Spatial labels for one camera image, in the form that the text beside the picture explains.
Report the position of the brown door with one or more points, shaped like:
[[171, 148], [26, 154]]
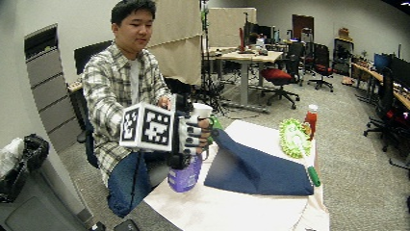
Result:
[[303, 24]]

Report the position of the red seat office chair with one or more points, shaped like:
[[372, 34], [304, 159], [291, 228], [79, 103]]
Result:
[[280, 77]]

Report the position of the white cube with black markers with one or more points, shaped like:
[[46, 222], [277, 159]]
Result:
[[147, 131]]

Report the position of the grey bin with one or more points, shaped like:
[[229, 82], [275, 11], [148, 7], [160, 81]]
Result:
[[39, 205]]

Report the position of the the person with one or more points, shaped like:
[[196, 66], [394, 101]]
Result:
[[112, 86]]

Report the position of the red sauce bottle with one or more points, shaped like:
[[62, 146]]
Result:
[[312, 120]]

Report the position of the black computer monitor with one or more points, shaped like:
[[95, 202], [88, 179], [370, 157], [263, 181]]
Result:
[[257, 32]]

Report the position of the black storage cabinet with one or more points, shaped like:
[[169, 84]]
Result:
[[343, 57]]

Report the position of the grey panelled cabinet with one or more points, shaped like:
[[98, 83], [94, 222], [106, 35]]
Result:
[[50, 89]]

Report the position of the wooden desk with grey legs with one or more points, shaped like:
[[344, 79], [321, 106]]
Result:
[[248, 58]]

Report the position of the long wooden desk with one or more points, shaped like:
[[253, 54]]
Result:
[[382, 84]]

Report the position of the clear plastic bag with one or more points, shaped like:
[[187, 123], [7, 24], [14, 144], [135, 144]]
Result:
[[10, 155]]

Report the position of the large black monitor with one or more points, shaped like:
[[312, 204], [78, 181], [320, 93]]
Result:
[[401, 70]]

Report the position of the beige partition panel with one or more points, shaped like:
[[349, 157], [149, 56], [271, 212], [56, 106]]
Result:
[[176, 41], [231, 27]]

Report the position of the black and red office chair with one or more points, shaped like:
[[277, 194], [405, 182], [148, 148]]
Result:
[[321, 65]]

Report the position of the cream tablecloth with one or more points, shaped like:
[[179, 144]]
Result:
[[273, 211]]

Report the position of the green microfibre duster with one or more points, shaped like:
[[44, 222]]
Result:
[[295, 138]]

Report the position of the purple spray bottle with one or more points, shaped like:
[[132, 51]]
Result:
[[185, 178]]

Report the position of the dark blue cloth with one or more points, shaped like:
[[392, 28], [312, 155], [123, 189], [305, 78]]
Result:
[[252, 166]]

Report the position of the black bag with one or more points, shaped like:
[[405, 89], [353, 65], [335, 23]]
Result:
[[23, 170]]

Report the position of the black mesh office chair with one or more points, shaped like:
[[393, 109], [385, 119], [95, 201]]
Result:
[[385, 107]]

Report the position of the black tripod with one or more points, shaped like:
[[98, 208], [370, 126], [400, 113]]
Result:
[[208, 67]]

